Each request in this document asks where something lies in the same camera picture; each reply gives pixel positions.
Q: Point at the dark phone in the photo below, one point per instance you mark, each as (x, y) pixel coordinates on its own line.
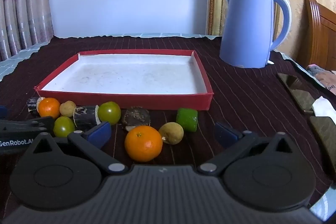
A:
(325, 140)
(296, 92)

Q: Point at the green lime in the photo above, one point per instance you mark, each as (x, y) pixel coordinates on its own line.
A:
(187, 119)

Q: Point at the dark sugarcane piece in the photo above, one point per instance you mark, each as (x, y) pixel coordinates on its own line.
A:
(85, 116)
(32, 106)

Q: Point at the white tissue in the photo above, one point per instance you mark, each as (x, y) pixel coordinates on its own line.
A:
(325, 107)

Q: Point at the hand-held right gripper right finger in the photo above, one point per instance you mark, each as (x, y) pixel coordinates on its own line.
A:
(225, 134)

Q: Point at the green tomato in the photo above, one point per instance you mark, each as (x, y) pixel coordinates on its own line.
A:
(63, 126)
(109, 112)

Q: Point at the blue electric kettle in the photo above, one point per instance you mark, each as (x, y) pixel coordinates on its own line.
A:
(244, 29)

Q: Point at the yellow longan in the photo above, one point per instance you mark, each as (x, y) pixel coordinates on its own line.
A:
(170, 132)

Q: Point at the large orange mandarin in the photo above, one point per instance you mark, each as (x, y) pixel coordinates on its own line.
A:
(143, 144)

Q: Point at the pink patterned curtain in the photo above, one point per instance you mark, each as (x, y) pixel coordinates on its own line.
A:
(23, 3)

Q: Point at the brown water chestnut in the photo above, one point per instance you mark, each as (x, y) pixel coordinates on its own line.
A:
(135, 117)

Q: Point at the small orange mandarin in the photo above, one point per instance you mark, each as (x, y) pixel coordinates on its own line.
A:
(49, 108)

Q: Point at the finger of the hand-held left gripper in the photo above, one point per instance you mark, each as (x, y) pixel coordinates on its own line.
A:
(2, 111)
(26, 126)

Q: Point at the red cardboard tray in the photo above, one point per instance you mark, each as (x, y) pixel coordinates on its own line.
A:
(126, 77)

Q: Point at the yellow lemon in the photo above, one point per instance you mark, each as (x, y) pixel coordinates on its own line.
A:
(67, 108)

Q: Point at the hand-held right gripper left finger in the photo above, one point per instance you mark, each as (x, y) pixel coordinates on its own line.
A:
(101, 134)

